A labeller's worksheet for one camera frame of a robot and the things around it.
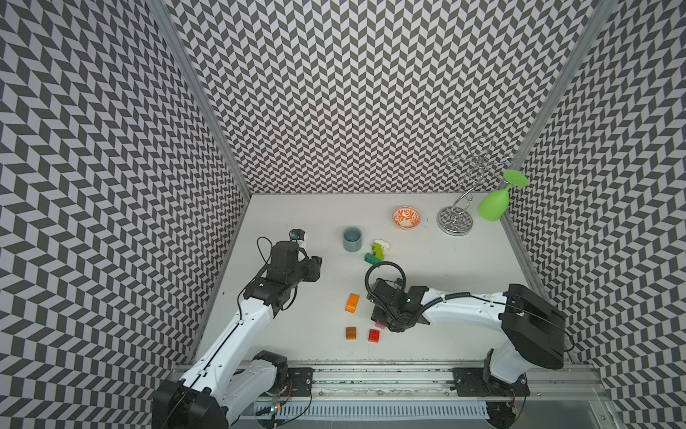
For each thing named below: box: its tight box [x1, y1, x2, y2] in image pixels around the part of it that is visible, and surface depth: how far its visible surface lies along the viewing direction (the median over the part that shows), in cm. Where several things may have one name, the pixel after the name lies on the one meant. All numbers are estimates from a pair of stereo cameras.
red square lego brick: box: [368, 328, 381, 344], surface depth 82 cm
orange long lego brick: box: [344, 293, 361, 314], surface depth 88 cm
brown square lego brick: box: [345, 326, 357, 340], surface depth 82 cm
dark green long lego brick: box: [364, 252, 383, 266], surface depth 98 cm
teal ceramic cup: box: [343, 226, 363, 253], surface depth 101 cm
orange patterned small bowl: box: [392, 206, 421, 230], surface depth 110 cm
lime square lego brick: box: [371, 242, 385, 261], surface depth 101 cm
